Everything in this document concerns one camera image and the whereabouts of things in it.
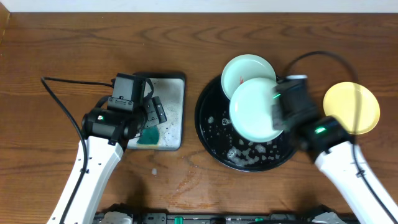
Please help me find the black rectangular soapy tray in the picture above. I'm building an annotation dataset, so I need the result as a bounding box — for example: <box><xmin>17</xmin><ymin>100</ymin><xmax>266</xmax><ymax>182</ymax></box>
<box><xmin>127</xmin><ymin>72</ymin><xmax>185</xmax><ymax>151</ymax></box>

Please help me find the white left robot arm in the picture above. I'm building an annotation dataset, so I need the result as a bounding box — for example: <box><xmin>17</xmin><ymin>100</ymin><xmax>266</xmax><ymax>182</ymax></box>
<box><xmin>49</xmin><ymin>96</ymin><xmax>167</xmax><ymax>223</ymax></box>

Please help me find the mint plate with red stain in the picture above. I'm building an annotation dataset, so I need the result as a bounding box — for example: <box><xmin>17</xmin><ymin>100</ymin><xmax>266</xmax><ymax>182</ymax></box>
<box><xmin>221</xmin><ymin>54</ymin><xmax>276</xmax><ymax>100</ymax></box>

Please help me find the black round tray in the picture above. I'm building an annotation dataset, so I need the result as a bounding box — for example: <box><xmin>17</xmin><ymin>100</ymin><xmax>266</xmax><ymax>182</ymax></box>
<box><xmin>195</xmin><ymin>76</ymin><xmax>297</xmax><ymax>172</ymax></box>

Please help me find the green scrubbing sponge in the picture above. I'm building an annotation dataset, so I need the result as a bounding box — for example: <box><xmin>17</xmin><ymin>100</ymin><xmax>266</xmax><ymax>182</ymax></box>
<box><xmin>137</xmin><ymin>126</ymin><xmax>160</xmax><ymax>145</ymax></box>

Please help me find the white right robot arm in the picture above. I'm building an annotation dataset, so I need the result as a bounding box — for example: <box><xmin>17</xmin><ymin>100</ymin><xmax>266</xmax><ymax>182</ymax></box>
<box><xmin>271</xmin><ymin>104</ymin><xmax>397</xmax><ymax>223</ymax></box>

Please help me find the yellow plate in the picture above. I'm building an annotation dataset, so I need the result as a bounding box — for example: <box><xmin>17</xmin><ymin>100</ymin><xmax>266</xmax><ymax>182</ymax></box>
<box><xmin>323</xmin><ymin>82</ymin><xmax>381</xmax><ymax>134</ymax></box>

